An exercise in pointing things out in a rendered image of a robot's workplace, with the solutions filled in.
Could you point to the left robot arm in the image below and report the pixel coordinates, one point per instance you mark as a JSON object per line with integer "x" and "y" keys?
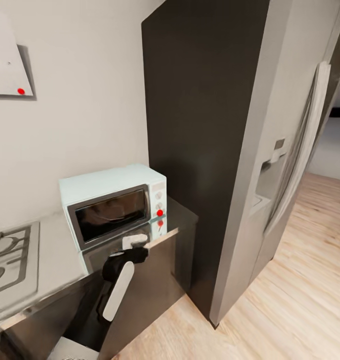
{"x": 85, "y": 334}

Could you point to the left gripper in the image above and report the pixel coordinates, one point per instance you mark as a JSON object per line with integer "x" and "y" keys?
{"x": 139, "y": 254}

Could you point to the burner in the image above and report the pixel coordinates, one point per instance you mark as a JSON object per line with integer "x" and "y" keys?
{"x": 19, "y": 263}

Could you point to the range hood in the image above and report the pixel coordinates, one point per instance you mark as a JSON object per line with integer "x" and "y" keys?
{"x": 13, "y": 77}

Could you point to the fridge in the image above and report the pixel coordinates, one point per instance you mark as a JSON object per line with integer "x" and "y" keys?
{"x": 238, "y": 94}

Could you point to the microwave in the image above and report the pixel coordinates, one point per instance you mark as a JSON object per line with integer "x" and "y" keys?
{"x": 103, "y": 204}

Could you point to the oven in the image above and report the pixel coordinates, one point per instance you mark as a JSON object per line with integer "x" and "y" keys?
{"x": 9, "y": 350}

